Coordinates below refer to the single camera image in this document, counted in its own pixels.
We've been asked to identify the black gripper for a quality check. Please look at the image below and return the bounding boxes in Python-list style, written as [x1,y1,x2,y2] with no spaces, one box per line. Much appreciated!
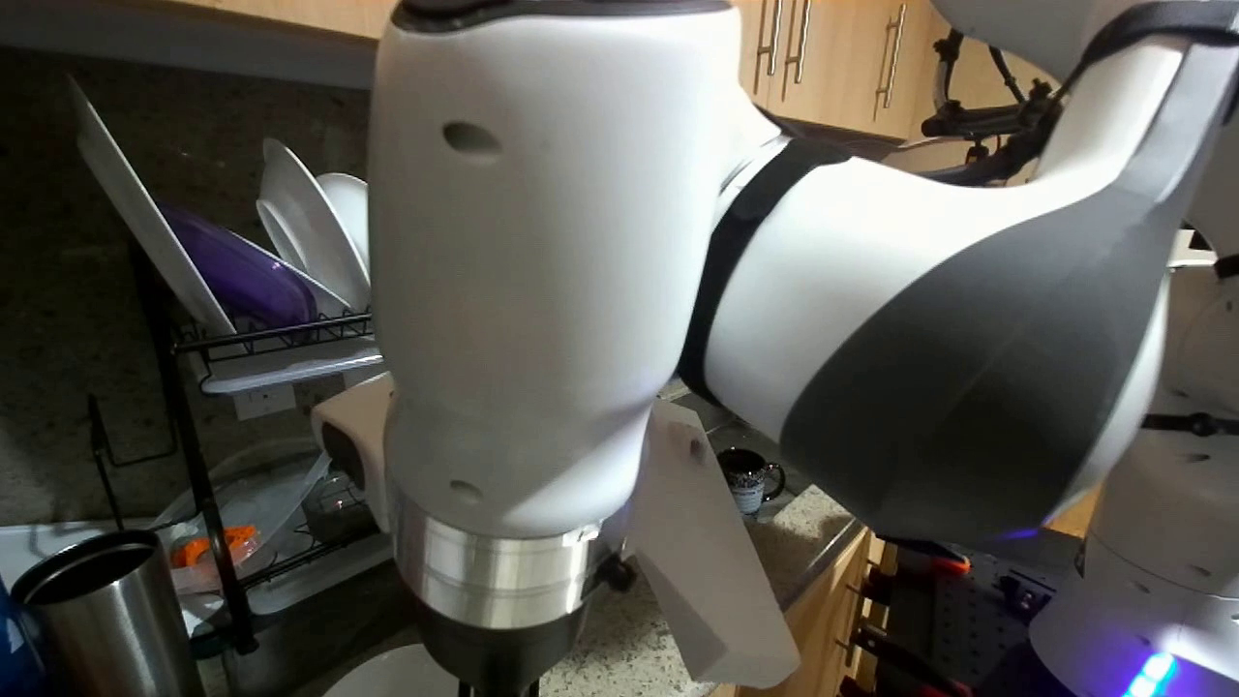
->
[410,600,587,697]

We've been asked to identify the white bowl with flower print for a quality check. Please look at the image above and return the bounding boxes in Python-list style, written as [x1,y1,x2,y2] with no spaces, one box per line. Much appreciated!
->
[320,638,463,697]

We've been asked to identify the grey rack drip tray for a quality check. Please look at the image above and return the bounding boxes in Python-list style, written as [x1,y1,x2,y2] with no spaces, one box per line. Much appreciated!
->
[192,342,391,402]
[172,515,399,620]

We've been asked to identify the black two-tier dish rack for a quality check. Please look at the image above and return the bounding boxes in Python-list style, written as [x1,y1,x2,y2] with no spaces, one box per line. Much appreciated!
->
[125,244,391,657]

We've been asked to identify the plain white deep bowl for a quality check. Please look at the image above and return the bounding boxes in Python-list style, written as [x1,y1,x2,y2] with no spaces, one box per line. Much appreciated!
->
[314,165,381,284]

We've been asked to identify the clear plastic container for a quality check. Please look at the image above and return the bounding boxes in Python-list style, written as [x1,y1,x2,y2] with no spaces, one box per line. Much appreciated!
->
[156,438,339,600]

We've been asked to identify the orange object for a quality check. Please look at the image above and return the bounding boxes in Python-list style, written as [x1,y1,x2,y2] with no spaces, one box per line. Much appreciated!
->
[168,524,264,574]

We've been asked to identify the wooden base cabinet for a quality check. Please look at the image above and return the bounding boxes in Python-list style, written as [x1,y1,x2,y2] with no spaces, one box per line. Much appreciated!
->
[719,519,899,697]

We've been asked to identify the stainless steel tumbler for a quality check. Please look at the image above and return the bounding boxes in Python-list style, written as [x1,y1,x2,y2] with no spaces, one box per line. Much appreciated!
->
[6,527,204,697]

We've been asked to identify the purple plate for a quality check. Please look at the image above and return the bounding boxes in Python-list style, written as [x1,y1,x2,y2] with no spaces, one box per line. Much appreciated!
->
[161,208,320,329]

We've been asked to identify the white round plate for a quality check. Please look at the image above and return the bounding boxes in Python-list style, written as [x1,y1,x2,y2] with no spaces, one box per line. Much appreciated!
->
[253,136,374,316]

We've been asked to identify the black pegboard with tools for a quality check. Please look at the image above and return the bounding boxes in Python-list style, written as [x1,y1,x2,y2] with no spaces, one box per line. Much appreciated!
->
[839,527,1090,697]

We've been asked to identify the blue container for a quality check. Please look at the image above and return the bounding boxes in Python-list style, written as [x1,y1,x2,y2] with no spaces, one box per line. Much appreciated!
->
[0,582,39,697]

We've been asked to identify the large white rectangular plate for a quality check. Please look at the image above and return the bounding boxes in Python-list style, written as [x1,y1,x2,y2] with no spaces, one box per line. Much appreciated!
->
[67,75,245,342]

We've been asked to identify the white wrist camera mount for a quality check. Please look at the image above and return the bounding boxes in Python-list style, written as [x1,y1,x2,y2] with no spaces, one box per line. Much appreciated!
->
[305,372,807,697]

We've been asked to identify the wooden wall cabinets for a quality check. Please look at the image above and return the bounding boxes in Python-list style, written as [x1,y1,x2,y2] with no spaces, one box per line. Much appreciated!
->
[168,0,1066,146]

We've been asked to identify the black camera stand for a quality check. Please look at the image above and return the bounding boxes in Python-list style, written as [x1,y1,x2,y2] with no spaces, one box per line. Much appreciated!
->
[918,27,1075,185]

